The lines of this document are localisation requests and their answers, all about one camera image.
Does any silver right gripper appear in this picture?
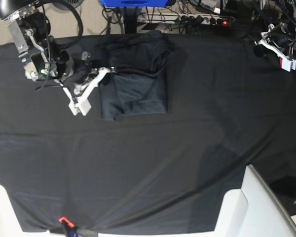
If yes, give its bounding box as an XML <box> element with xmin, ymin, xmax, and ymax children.
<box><xmin>49</xmin><ymin>50</ymin><xmax>116</xmax><ymax>116</ymax></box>

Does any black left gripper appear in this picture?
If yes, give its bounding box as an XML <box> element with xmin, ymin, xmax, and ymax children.
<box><xmin>253</xmin><ymin>23</ymin><xmax>296</xmax><ymax>72</ymax></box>

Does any dark grey T-shirt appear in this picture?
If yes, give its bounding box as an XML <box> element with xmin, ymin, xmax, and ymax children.
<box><xmin>95</xmin><ymin>31</ymin><xmax>173</xmax><ymax>121</ymax></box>

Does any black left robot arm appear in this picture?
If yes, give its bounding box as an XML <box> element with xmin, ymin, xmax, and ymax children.
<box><xmin>252</xmin><ymin>0</ymin><xmax>296</xmax><ymax>72</ymax></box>

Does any round black stand base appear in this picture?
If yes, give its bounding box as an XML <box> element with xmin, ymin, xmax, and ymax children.
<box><xmin>53</xmin><ymin>0</ymin><xmax>84</xmax><ymax>10</ymax></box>

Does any blue plastic bin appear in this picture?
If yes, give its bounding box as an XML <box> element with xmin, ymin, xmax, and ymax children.
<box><xmin>100</xmin><ymin>0</ymin><xmax>176</xmax><ymax>7</ymax></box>

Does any power strip on floor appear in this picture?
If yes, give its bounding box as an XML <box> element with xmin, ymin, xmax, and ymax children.
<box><xmin>137</xmin><ymin>13</ymin><xmax>235</xmax><ymax>26</ymax></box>

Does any red blue front clamp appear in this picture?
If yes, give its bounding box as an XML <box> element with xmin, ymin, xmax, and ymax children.
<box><xmin>58</xmin><ymin>216</ymin><xmax>79</xmax><ymax>237</ymax></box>

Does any black floor cable bundle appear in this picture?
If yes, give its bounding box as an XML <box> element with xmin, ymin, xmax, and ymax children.
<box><xmin>98</xmin><ymin>0</ymin><xmax>227</xmax><ymax>35</ymax></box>

